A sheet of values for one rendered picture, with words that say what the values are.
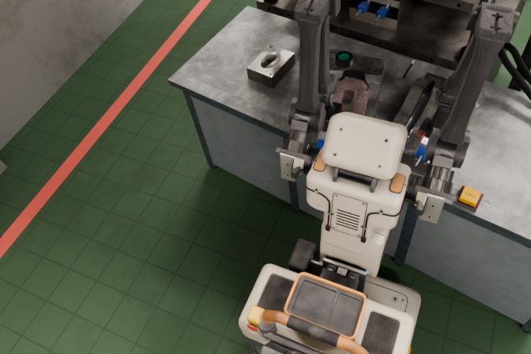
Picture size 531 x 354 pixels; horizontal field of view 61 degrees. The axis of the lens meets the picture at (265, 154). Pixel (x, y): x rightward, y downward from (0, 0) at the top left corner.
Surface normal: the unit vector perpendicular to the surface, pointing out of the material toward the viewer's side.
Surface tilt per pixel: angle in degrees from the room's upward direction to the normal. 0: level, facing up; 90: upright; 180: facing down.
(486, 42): 71
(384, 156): 48
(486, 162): 0
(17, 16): 90
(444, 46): 0
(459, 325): 0
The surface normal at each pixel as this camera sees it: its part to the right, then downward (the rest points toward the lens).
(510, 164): -0.11, -0.62
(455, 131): -0.33, 0.53
